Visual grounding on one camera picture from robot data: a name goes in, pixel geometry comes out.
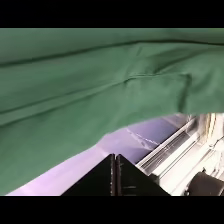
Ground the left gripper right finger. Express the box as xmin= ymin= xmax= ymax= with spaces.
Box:
xmin=115 ymin=153 xmax=171 ymax=197

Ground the silver frame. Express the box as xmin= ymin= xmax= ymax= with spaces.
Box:
xmin=134 ymin=112 xmax=224 ymax=197

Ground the green T-shirt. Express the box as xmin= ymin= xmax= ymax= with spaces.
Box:
xmin=0 ymin=27 xmax=224 ymax=196

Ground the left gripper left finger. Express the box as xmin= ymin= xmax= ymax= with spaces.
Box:
xmin=61 ymin=153 xmax=116 ymax=197

